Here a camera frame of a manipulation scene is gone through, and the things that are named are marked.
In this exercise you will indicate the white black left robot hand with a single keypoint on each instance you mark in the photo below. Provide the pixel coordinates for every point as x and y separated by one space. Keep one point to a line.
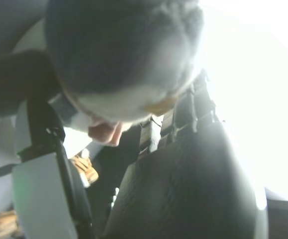
183 189

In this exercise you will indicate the grey white penguin plush toy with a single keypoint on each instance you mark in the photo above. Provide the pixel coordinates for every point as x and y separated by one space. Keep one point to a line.
121 49

